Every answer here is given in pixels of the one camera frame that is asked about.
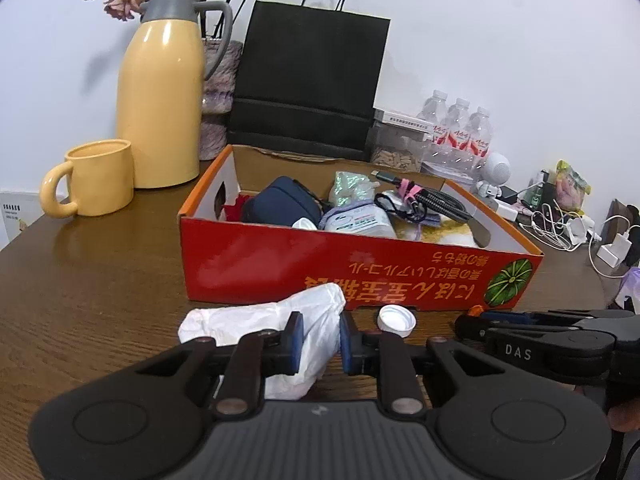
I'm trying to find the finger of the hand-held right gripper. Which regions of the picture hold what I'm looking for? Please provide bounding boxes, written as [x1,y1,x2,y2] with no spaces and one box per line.
[454,315,496,346]
[470,310,553,326]

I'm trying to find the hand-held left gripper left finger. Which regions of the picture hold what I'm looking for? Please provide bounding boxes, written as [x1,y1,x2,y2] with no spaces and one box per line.
[127,311,305,421]

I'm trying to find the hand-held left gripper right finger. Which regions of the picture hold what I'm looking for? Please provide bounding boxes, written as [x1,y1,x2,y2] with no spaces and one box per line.
[339,311,511,417]

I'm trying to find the white plastic bag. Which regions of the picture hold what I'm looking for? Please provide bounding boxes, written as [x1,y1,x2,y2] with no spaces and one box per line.
[178,282,347,401]

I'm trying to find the white bottle cap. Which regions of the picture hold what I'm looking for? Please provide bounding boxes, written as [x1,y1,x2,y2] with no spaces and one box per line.
[377,306,417,339]

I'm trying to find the red cardboard box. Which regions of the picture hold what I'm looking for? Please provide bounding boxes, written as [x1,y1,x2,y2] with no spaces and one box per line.
[178,144,545,312]

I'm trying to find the black braided cable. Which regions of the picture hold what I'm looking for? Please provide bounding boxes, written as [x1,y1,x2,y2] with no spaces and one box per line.
[371,172,474,224]

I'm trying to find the black USB cable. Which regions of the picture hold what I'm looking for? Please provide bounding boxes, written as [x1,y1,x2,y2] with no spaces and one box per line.
[372,191,428,222]

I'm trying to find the person's right hand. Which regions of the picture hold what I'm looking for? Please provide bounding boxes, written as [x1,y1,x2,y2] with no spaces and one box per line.
[606,401,640,432]

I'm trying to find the purple plastic bag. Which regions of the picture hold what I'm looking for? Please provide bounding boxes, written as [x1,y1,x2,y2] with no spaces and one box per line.
[620,267,640,307]

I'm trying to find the yellow plush toy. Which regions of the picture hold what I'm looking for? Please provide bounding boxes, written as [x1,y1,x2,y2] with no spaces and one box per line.
[409,219,482,249]

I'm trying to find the white wipes packet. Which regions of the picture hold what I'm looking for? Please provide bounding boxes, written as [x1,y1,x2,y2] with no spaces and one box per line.
[317,203,399,240]

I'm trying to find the colourful snack packet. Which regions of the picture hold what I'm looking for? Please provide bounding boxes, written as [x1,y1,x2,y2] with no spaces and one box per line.
[555,160,591,211]

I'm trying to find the navy zip pouch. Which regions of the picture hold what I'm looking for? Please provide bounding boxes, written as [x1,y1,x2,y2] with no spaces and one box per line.
[242,176,323,226]

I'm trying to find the white robot-shaped speaker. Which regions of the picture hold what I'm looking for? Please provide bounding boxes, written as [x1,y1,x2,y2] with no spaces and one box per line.
[472,152,512,199]

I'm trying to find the iridescent plastic bag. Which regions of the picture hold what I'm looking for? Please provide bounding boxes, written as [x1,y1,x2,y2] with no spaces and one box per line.
[328,171,376,209]

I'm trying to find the clear water bottle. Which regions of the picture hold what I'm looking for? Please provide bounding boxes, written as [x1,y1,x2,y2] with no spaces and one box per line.
[467,106,496,169]
[445,97,473,164]
[422,90,451,159]

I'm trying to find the clear seed container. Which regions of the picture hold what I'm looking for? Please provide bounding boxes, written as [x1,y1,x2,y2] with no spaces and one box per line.
[370,120,433,173]

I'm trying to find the small white flat box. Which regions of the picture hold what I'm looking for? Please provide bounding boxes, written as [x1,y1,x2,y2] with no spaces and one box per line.
[374,107,435,129]

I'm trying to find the yellow ceramic mug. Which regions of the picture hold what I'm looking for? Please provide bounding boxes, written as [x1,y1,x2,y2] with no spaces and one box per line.
[40,139,135,218]

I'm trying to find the pink mottled vase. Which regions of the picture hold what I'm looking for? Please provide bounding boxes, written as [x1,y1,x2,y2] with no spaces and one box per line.
[199,39,244,161]

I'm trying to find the black paper bag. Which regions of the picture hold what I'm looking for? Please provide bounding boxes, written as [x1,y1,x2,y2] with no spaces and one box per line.
[227,0,392,163]

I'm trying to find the yellow thermos jug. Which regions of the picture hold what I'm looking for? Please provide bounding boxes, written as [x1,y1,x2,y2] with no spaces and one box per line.
[116,0,234,189]

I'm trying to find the white booklet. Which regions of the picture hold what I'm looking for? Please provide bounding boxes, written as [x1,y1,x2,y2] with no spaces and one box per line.
[0,191,44,251]

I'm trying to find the white tangled cables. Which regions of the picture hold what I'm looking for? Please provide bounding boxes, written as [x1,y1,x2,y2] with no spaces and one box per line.
[520,201,640,279]

